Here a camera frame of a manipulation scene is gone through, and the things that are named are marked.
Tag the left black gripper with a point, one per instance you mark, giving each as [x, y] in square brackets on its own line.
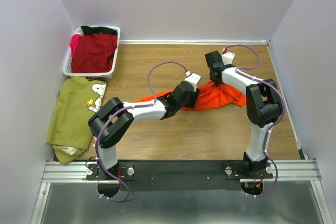
[194, 98]

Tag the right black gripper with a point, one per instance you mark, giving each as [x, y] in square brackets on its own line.
[214, 76]

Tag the orange t shirt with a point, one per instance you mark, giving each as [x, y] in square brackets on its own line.
[214, 97]

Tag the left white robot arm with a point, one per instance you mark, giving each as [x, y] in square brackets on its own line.
[112, 121]

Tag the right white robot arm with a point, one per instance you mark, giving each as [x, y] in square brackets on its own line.
[264, 109]

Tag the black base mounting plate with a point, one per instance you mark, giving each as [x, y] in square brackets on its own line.
[180, 175]

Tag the dark red t shirt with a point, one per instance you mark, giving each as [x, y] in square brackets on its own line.
[94, 54]

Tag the black t shirt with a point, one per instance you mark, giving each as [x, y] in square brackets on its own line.
[87, 30]

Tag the olive green snoopy t shirt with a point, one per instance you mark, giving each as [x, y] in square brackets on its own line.
[69, 134]

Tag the pink t shirt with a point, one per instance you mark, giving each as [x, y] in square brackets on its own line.
[74, 42]

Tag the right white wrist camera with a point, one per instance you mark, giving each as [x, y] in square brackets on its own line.
[227, 56]

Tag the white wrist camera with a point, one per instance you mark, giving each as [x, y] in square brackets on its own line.
[227, 56]
[193, 79]

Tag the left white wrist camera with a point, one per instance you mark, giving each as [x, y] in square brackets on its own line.
[193, 79]

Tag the aluminium frame rail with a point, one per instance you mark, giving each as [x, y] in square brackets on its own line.
[78, 172]

